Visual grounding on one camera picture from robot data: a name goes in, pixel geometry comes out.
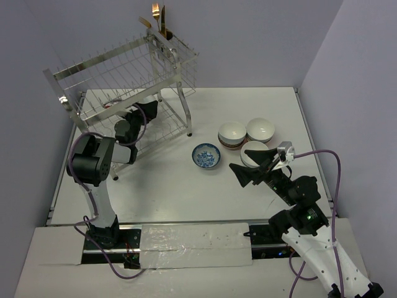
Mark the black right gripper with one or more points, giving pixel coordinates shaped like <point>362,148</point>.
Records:
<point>263,158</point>

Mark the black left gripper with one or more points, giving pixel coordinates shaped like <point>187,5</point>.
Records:
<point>146,108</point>

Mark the blue floral bowl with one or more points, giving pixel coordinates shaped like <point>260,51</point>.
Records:
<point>206,156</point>

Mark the white bowl dark band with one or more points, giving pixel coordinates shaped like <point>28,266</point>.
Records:
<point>147,99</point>

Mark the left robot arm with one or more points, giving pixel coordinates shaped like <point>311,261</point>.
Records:
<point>89,164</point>

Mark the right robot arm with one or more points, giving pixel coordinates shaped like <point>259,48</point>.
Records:
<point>304,227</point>

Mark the stainless steel dish rack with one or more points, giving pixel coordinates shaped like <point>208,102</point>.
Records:
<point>127,74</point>

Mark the white bowl brown pattern stack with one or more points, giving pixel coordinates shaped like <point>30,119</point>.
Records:
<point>232,135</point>

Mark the white bowl orange stack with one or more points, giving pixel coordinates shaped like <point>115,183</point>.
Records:
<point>261,130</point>

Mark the perforated steel cutlery holder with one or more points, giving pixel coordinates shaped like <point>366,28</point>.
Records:
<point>160,46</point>

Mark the gold knife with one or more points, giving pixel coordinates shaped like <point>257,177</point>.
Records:
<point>163,22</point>

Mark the gold fork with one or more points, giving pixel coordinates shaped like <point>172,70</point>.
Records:
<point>156,14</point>

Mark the taped white cover sheet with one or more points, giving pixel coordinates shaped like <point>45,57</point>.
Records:
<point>195,246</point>

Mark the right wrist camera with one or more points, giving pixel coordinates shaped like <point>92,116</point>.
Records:
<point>286,152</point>

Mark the black mounting rail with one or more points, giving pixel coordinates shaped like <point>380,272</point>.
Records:
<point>127,251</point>

